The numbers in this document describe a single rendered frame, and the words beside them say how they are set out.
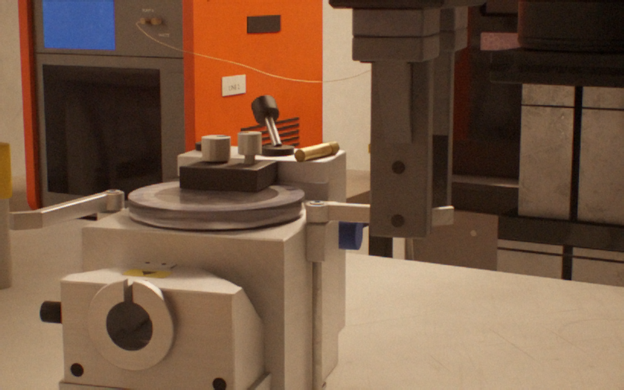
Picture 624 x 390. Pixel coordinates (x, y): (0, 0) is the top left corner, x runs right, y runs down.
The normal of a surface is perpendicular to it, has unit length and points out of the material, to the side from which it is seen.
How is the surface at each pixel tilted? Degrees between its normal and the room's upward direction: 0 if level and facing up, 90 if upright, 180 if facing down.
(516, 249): 90
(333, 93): 90
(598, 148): 90
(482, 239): 90
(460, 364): 0
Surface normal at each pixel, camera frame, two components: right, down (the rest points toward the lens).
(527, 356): 0.00, -0.98
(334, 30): -0.48, 0.16
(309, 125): 0.88, 0.09
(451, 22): -0.28, 0.18
